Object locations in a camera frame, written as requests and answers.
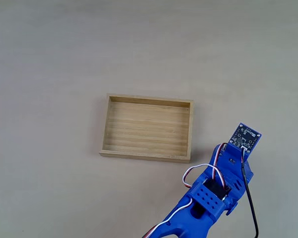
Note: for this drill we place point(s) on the shallow wooden box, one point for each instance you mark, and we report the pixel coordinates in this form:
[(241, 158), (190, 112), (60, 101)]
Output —
[(146, 129)]

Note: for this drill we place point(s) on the blue camera circuit board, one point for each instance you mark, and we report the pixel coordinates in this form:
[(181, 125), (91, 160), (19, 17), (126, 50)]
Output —
[(245, 137)]

